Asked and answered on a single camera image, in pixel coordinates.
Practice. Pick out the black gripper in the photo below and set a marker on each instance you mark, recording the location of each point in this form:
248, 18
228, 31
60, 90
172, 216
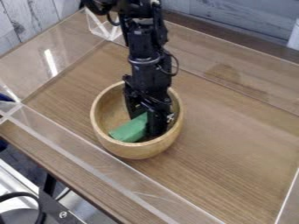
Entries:
145, 92

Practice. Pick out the green rectangular block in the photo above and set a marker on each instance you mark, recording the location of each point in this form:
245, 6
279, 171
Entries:
131, 131

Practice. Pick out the brown wooden bowl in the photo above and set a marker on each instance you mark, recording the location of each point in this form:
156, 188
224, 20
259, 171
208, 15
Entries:
108, 114

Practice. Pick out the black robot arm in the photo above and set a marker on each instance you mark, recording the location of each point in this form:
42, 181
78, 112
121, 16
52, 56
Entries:
141, 24

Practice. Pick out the black table leg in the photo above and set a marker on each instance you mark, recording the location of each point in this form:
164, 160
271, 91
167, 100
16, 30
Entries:
49, 185

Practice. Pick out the blue object at edge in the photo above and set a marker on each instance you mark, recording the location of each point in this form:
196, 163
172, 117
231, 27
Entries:
5, 98

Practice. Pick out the clear acrylic back wall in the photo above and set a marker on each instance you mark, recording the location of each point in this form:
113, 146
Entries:
256, 67

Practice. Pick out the clear acrylic wall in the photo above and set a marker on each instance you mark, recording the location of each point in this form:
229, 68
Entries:
256, 67
113, 186
45, 55

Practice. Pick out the clear acrylic corner bracket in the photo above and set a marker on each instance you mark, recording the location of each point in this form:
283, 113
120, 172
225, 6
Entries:
100, 27

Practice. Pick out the clear acrylic front wall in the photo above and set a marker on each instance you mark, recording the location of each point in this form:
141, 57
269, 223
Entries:
113, 186

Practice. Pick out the clear acrylic left wall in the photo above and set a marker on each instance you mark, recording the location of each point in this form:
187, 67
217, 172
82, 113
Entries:
45, 55

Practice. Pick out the metal bracket with screw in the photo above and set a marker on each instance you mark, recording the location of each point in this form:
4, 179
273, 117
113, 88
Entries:
54, 213

